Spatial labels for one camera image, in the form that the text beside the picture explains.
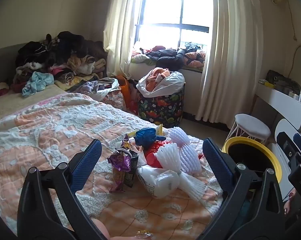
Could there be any dinosaur print laundry basket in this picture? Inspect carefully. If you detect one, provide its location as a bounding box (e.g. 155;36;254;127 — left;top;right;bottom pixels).
137;87;185;128

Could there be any orange and white tufted blanket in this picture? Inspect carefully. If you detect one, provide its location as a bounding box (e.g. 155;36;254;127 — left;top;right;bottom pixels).
0;92;228;240

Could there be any floral pink bedsheet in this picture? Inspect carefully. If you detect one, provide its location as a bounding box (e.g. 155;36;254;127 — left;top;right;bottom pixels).
102;90;127;111

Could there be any blue plastic bag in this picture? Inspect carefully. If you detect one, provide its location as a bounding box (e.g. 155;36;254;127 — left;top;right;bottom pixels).
135;128;167;147

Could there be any yellow wet wipe packet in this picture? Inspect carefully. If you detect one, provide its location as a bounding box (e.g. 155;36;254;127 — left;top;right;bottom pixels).
127;124;164;140

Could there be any clothes heap on windowsill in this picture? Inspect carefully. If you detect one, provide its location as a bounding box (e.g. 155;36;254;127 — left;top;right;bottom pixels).
130;42;207;72

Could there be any lilac fleece cloth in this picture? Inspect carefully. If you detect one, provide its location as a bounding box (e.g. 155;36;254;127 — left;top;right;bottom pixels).
73;78;119;102

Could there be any black framed window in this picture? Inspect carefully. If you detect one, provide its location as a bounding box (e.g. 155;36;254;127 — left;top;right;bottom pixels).
134;0;218;51

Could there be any white foam fruit net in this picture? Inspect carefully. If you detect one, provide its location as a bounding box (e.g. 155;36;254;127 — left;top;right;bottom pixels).
181;144;202;175
169;127;190;145
157;144;182;173
179;172;207;202

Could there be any person's right hand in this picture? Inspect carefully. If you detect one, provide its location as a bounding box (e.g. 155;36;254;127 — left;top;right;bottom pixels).
283;191;296;215

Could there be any white round stool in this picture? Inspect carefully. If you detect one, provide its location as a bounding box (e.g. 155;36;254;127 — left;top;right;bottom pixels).
226;114;271;146

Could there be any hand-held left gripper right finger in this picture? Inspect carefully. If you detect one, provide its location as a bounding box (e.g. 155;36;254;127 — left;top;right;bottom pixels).
198;137;287;240

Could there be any white basket liner bag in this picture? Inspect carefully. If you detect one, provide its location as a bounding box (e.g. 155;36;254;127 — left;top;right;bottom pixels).
136;71;185;98

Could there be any dark snack packet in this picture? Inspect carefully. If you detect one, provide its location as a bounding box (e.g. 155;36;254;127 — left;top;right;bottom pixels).
124;152;140;188

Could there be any dark bag on desk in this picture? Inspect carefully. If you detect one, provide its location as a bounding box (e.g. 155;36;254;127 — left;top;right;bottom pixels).
266;70;301;93

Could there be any yellow rimmed black trash bin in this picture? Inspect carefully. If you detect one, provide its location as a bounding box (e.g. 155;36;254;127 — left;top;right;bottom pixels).
222;137;283;188

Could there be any wall cable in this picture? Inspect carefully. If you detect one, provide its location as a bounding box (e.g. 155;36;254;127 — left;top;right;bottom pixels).
287;44;301;78

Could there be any grey headboard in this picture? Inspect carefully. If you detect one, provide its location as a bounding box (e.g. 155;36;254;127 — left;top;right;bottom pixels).
0;42;28;88

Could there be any white plastic bag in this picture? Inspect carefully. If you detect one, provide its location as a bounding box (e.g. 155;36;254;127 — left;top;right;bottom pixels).
137;166;183;199

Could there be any light blue cloth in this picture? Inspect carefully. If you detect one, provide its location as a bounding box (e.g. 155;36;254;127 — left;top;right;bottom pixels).
22;71;54;98

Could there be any pile of dark clothes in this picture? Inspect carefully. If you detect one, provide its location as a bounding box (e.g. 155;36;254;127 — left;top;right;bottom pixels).
12;31;108;93

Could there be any purple snack packet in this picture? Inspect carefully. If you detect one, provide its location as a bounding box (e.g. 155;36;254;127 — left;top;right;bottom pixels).
107;149;132;193

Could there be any orange bag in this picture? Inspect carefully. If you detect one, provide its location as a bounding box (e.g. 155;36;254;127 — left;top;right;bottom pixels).
115;75;132;110

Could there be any white desk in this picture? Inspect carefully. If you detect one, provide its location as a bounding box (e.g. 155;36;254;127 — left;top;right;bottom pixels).
254;82;301;130

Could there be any red plastic bag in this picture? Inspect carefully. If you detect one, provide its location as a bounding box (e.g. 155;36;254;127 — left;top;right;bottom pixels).
143;141;171;168

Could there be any cream curtain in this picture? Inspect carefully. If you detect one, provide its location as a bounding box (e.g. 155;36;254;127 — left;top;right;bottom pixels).
103;0;146;79
196;0;265;125

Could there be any orange towel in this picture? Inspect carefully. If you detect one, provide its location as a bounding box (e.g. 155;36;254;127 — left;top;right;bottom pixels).
145;67;171;92

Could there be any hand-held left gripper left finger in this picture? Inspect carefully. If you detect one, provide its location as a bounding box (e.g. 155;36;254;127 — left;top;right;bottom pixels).
17;139;108;240

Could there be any person's left hand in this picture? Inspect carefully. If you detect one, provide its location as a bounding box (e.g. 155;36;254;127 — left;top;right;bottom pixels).
90;217;111;240

